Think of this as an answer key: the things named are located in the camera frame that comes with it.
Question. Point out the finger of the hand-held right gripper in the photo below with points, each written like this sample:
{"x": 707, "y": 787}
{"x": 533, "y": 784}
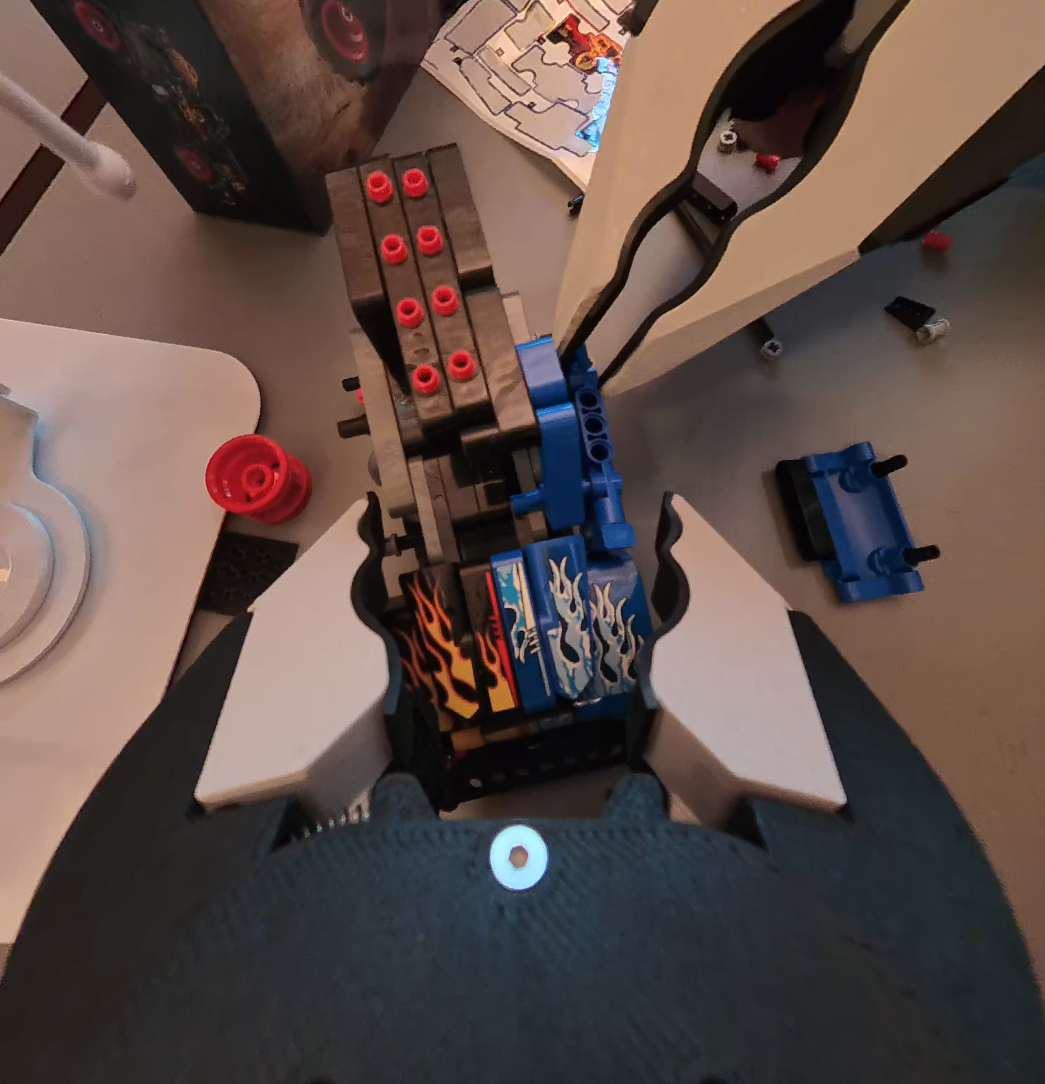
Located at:
{"x": 810, "y": 237}
{"x": 649, "y": 127}

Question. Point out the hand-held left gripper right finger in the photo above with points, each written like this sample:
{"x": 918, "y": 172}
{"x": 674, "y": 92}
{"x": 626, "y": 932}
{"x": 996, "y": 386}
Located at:
{"x": 742, "y": 686}

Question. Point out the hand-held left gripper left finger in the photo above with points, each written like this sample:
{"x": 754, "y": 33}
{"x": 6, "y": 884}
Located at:
{"x": 302, "y": 677}

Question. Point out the sticker sheet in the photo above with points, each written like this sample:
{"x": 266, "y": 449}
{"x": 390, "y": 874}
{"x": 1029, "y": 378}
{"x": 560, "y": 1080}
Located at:
{"x": 505, "y": 85}

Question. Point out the blue panel piece with pins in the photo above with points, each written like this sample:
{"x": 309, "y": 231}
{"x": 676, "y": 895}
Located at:
{"x": 861, "y": 533}

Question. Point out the black blue toy brick truck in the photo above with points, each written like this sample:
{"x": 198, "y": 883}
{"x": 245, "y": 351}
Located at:
{"x": 437, "y": 356}

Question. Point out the black connector piece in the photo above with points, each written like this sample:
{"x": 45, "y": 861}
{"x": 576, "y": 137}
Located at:
{"x": 715, "y": 201}

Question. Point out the black axle rod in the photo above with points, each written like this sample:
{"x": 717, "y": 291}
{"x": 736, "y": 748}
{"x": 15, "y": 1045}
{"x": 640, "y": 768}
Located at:
{"x": 708, "y": 237}

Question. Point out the black flat brick plate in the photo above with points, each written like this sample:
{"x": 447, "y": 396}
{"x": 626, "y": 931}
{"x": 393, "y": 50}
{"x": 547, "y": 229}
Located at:
{"x": 251, "y": 576}

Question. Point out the small white connector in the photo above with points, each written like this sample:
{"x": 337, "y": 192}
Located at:
{"x": 933, "y": 329}

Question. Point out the white metal stand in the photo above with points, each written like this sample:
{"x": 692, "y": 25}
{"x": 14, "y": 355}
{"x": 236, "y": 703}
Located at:
{"x": 133, "y": 635}

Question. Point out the red wheel rim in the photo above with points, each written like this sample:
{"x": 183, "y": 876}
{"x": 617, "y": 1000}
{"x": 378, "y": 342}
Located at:
{"x": 255, "y": 478}

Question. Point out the dark printed toy box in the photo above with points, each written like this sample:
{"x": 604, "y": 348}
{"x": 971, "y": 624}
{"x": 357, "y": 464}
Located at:
{"x": 260, "y": 110}

